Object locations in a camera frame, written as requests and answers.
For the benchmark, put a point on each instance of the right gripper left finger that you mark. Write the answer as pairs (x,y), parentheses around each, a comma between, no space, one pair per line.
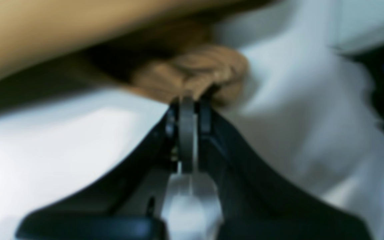
(124,204)

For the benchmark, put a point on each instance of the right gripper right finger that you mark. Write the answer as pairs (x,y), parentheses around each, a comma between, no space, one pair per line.
(257,202)

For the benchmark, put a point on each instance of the brown t-shirt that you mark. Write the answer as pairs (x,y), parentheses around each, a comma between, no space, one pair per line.
(160,49)

